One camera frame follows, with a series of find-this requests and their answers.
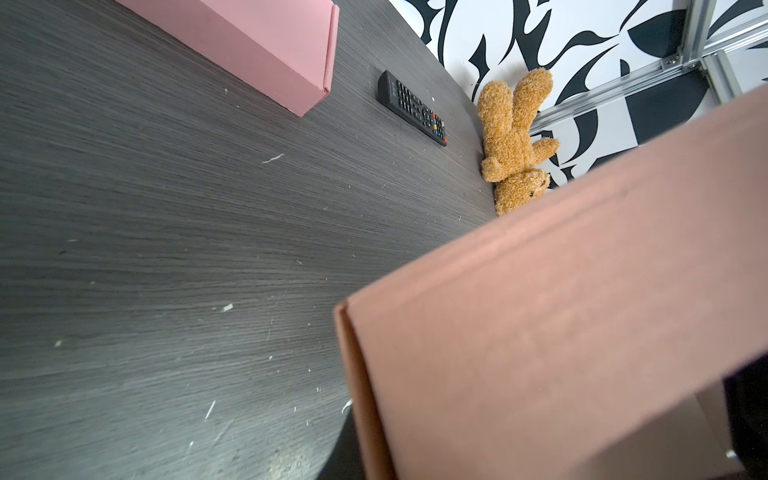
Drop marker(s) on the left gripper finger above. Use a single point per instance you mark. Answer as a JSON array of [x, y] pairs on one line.
[[345, 460]]

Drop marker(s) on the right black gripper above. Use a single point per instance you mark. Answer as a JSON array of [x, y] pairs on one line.
[[746, 400]]

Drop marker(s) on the peach paper box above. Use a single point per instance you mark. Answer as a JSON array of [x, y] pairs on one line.
[[532, 344]]

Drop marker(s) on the black tv remote control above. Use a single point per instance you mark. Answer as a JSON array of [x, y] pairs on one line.
[[398, 98]]

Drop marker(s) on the pink paper box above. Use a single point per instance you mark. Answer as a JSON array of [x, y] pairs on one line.
[[284, 49]]

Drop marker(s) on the brown teddy bear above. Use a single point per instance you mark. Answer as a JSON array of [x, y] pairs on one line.
[[511, 157]]

